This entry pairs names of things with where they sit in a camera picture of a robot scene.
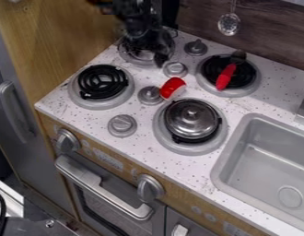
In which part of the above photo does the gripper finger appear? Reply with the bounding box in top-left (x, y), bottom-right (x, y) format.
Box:
top-left (153, 52), bottom-right (172, 69)

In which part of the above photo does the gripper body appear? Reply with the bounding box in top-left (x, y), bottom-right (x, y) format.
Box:
top-left (118, 18), bottom-right (177, 60)

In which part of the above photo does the toy stove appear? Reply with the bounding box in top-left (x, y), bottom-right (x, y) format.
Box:
top-left (65, 28), bottom-right (263, 157)

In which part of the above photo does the red and black spatula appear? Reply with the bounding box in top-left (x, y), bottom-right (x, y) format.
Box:
top-left (215, 49), bottom-right (249, 91)

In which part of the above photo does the silver strainer spoon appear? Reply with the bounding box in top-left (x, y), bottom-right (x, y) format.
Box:
top-left (216, 0), bottom-right (243, 37)

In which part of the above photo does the toy sink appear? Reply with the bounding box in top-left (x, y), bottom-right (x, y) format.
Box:
top-left (209, 112), bottom-right (304, 235)

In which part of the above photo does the grey toy fridge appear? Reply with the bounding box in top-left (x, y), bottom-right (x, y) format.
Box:
top-left (0, 23), bottom-right (80, 218)

